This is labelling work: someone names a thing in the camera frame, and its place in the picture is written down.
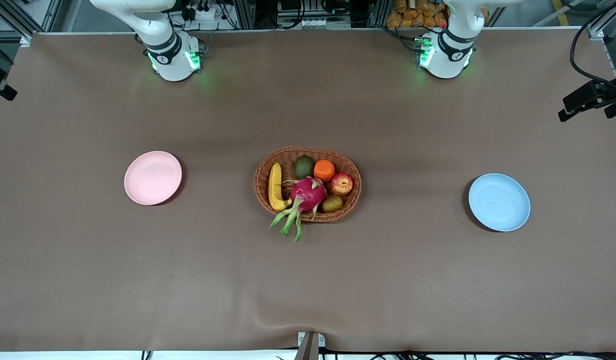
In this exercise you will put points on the yellow banana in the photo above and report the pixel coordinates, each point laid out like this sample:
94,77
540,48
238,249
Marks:
274,187

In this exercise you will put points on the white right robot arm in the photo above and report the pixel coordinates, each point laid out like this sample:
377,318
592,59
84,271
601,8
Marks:
171,67

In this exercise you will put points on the pink dragon fruit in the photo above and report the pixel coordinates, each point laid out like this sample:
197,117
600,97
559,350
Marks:
308,194

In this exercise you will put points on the green avocado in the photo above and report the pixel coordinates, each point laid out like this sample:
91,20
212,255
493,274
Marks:
303,167

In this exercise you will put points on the brown table cloth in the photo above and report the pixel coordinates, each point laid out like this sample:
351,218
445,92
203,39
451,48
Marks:
308,280

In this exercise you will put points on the brown green kiwi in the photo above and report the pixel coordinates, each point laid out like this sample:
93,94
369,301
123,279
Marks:
333,204

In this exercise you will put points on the light blue round plate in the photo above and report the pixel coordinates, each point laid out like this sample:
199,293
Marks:
499,202

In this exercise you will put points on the orange fruit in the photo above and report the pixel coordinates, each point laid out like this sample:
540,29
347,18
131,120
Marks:
324,170

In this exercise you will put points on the white power strip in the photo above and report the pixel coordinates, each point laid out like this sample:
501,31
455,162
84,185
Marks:
207,13

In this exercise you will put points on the red yellow apple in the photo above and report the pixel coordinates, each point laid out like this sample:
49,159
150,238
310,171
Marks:
342,184

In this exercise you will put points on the pink round plate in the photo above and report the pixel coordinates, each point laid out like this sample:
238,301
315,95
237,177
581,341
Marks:
152,177

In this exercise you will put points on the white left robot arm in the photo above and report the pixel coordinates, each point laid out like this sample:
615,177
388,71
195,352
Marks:
445,65

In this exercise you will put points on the brown wicker basket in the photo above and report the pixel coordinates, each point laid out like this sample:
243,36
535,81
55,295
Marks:
351,198

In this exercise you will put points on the bag of orange snacks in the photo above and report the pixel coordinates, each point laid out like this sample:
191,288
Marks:
413,17

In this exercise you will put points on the black electronics box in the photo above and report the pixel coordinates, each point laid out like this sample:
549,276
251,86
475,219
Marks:
313,22

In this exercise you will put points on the aluminium frame profile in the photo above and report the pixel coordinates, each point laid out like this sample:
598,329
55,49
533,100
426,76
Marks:
17,15
605,22

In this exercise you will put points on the grey metal camera mount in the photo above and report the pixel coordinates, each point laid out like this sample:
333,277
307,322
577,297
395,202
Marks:
310,347

